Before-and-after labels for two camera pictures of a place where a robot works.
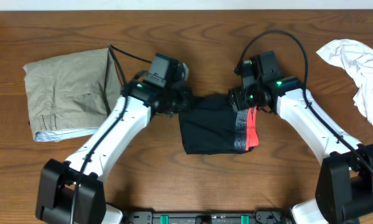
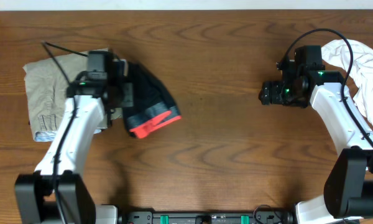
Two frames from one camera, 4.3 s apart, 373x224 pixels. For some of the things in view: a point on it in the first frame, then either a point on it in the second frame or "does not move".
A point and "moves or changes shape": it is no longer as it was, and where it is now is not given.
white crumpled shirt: x=367 y=68 does not move
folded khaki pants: x=71 y=96 does not move
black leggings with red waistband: x=212 y=127 moves or changes shape
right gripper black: x=239 y=100 -> x=271 y=94
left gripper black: x=186 y=102 -> x=127 y=101
